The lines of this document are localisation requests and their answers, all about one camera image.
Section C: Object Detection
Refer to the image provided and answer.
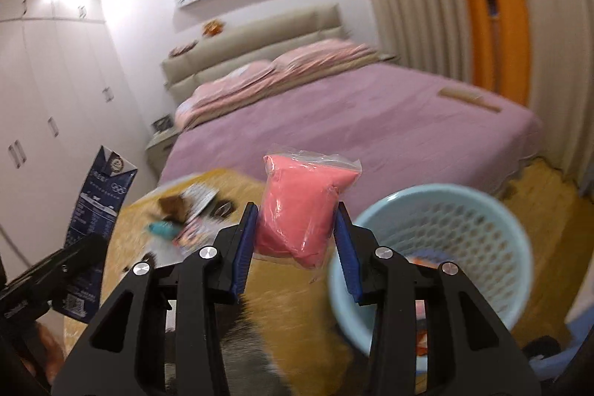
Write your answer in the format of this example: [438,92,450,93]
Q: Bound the pink plastic pouch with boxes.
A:
[255,151,362,269]

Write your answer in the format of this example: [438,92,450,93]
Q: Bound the colourful snack box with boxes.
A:
[173,217,223,250]

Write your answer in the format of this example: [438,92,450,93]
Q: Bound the white heart-patterned packet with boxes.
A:
[180,183,218,221]

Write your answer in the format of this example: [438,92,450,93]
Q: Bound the brown cardboard piece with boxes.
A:
[158,195,191,224]

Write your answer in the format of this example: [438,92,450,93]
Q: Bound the teal plastic packet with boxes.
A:
[147,221,183,241]

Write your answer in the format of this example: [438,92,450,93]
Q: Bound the white milk carton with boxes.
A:
[52,146,137,324]

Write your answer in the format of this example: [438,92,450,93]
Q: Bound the person's left hand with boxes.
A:
[33,323,65,385]

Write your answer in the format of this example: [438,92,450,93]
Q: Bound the light blue laundry basket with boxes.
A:
[355,184,533,330]

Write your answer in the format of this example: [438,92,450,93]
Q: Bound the bed with purple cover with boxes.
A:
[160,63,544,216]

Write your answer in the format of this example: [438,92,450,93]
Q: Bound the beige nightstand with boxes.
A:
[145,127,180,179]

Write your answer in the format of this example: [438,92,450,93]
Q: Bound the left pink pillow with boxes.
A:
[190,60,275,107]

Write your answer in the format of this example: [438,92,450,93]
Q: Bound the pink pillow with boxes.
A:
[273,38,378,75]
[190,60,275,107]

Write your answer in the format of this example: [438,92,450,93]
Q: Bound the right pink pillow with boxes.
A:
[273,38,378,75]

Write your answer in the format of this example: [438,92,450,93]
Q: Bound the wooden stick on bed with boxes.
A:
[438,88,502,112]

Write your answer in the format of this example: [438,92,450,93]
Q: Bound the beige padded headboard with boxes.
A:
[161,4,349,104]

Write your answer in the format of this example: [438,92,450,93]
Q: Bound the dark ornament on headboard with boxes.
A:
[168,40,198,58]

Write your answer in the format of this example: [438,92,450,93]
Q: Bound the white wardrobe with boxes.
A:
[1,0,156,278]

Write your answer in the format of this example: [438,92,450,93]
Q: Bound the orange plush toy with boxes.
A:
[202,19,225,38]

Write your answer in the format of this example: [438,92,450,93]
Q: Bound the orange curtain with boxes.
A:
[466,0,532,105]

